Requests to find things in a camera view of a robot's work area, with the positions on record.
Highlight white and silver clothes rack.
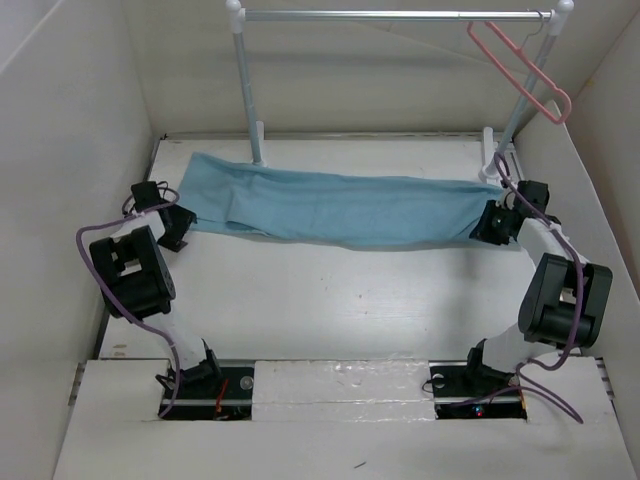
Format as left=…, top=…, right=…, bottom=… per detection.
left=225, top=1, right=574, bottom=184

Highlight pink clothes hanger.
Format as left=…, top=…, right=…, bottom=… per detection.
left=467, top=20, right=572, bottom=124

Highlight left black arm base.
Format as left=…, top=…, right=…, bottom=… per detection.
left=156, top=363, right=255, bottom=421

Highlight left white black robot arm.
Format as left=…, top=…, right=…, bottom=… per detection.
left=87, top=181, right=224, bottom=398

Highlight light blue trousers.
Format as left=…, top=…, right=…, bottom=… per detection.
left=178, top=153, right=502, bottom=249

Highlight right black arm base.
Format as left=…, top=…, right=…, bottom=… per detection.
left=422, top=362, right=527, bottom=421

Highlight aluminium rail right side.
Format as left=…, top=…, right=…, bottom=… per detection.
left=504, top=145, right=526, bottom=187

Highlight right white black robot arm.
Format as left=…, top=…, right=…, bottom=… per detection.
left=462, top=181, right=613, bottom=394

